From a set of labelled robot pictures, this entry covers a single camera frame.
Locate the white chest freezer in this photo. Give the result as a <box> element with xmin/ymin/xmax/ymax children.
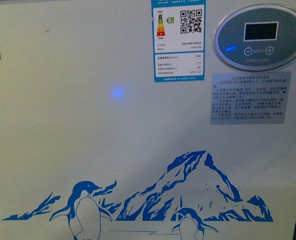
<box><xmin>0</xmin><ymin>0</ymin><xmax>296</xmax><ymax>240</ymax></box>

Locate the energy label sticker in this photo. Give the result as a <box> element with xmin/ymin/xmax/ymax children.
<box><xmin>151</xmin><ymin>0</ymin><xmax>206</xmax><ymax>83</ymax></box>

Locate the silver instruction sticker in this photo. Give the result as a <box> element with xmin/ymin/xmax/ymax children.
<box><xmin>210</xmin><ymin>71</ymin><xmax>292</xmax><ymax>125</ymax></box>

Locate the oval temperature control panel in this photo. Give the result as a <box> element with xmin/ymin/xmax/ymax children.
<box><xmin>213</xmin><ymin>3</ymin><xmax>296</xmax><ymax>72</ymax></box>

